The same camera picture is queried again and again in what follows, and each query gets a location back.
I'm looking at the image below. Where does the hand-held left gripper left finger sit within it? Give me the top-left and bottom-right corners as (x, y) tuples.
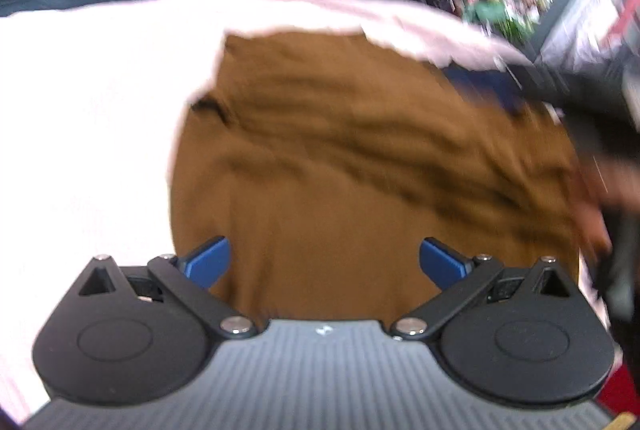
(77, 236), (259, 340)

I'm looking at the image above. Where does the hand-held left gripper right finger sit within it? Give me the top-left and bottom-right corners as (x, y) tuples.
(390, 237), (574, 340)

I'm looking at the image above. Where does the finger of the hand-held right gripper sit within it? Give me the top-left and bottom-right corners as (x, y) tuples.
(441, 64), (525, 115)

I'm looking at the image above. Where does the brown small garment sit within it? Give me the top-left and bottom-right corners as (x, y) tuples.
(167, 30), (593, 326)

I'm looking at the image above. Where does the person's right hand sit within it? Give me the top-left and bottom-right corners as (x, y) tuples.
(574, 159), (637, 257)

